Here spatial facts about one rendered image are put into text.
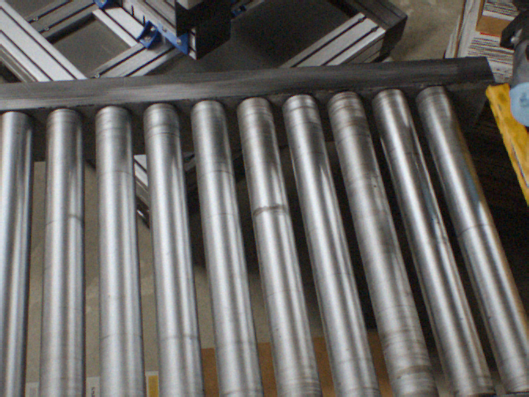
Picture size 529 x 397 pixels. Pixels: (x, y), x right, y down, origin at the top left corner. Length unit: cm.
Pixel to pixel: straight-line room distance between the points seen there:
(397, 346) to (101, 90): 52
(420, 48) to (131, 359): 165
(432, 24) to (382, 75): 131
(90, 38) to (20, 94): 91
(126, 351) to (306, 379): 20
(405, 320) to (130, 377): 32
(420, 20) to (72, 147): 158
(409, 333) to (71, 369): 38
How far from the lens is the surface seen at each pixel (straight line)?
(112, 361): 87
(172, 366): 86
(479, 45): 154
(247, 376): 86
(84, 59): 194
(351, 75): 111
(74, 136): 104
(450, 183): 103
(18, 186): 100
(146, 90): 107
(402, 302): 92
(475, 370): 91
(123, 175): 99
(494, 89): 112
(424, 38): 237
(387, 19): 206
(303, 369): 86
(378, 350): 177
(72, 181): 99
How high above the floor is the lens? 160
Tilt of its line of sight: 57 degrees down
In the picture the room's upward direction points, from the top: 6 degrees clockwise
